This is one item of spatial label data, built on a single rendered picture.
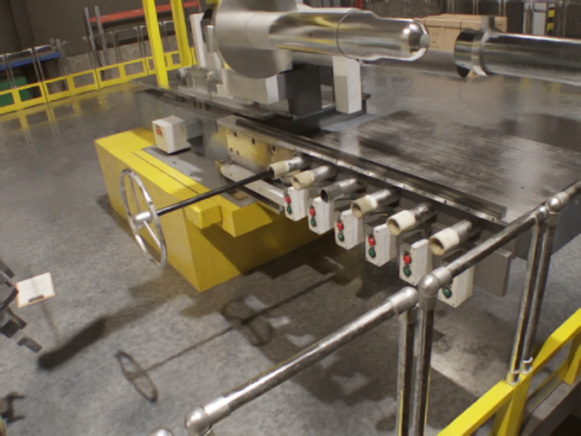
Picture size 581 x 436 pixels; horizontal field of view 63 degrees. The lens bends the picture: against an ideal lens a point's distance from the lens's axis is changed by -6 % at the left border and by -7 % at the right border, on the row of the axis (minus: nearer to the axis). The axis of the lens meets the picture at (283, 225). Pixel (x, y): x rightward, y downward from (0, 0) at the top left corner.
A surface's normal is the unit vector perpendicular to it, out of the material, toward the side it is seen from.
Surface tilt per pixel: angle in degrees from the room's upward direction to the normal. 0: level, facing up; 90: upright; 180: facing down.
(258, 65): 90
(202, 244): 90
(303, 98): 90
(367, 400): 0
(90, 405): 0
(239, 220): 90
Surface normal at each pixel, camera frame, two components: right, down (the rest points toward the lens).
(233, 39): 0.58, 0.33
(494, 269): -0.81, 0.34
